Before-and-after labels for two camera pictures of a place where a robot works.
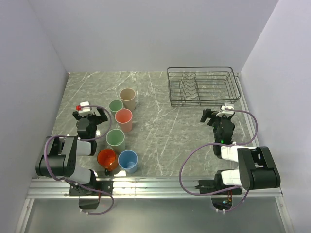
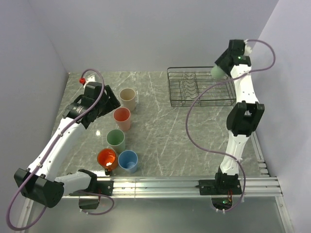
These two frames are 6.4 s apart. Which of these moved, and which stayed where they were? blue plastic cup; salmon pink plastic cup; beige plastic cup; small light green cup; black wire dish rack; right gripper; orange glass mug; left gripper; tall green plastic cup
Moved: right gripper; left gripper; small light green cup
Stayed: tall green plastic cup; blue plastic cup; black wire dish rack; salmon pink plastic cup; orange glass mug; beige plastic cup
